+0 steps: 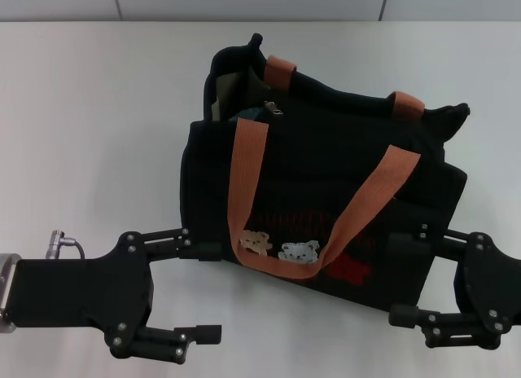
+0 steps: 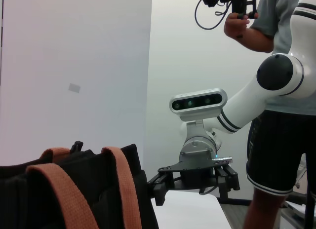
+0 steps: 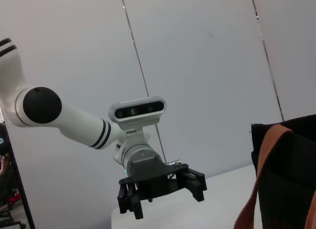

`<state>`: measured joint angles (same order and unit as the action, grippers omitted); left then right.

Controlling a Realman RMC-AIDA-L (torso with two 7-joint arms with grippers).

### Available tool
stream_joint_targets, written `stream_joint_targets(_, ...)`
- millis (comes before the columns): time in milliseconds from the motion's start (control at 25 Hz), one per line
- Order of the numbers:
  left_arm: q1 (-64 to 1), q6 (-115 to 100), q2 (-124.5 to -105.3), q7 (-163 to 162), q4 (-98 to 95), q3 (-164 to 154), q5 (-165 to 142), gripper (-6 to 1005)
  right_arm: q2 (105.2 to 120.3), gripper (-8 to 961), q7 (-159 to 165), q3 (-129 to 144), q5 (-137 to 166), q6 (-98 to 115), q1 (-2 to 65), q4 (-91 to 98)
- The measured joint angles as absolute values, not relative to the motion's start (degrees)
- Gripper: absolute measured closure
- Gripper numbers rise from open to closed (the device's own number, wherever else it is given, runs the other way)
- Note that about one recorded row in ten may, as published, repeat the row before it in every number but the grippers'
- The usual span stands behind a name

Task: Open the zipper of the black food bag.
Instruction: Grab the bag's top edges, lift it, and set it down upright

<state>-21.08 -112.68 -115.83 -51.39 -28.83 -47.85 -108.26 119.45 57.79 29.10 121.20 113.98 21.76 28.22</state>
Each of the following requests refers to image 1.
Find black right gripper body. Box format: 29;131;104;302
454;231;521;349

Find black food bag orange straps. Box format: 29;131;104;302
178;33;472;314

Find left gripper cable connector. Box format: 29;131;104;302
49;229;89;260

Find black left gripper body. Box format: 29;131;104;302
15;230;155;358

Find teal item inside bag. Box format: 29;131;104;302
226;104;270;125

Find silver zipper pull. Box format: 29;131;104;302
263;100;284;119

